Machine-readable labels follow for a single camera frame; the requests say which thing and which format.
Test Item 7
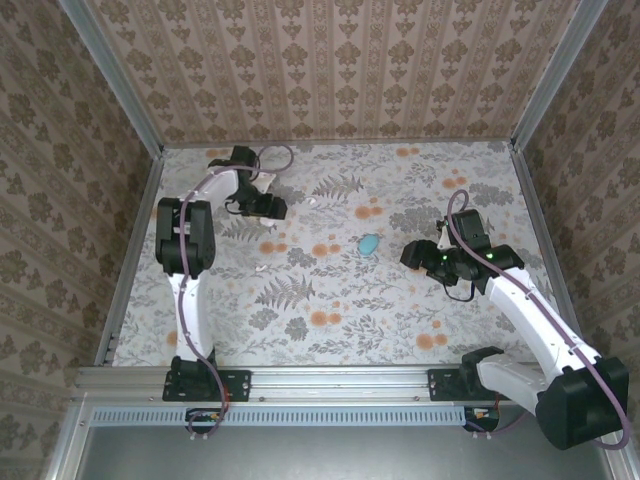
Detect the aluminium side rail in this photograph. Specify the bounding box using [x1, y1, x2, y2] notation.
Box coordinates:
[508, 142, 589, 351]
[94, 149, 169, 374]

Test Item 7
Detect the floral patterned tablecloth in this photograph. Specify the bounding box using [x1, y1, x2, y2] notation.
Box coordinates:
[112, 141, 576, 369]

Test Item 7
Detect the aluminium frame post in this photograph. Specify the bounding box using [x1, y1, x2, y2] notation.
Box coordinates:
[509, 0, 609, 151]
[62, 0, 167, 160]

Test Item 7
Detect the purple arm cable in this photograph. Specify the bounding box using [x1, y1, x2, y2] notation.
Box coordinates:
[179, 144, 295, 444]
[446, 188, 632, 451]

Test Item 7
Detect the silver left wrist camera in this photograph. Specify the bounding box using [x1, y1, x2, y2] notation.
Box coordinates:
[248, 171, 277, 195]

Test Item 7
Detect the grey slotted cable duct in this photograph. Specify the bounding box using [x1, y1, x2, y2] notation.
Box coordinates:
[91, 404, 469, 427]

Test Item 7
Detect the aluminium base beam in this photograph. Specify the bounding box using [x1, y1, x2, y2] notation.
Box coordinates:
[77, 366, 551, 404]

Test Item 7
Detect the grey metal shelf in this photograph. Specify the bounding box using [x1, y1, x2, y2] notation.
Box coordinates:
[74, 424, 626, 480]

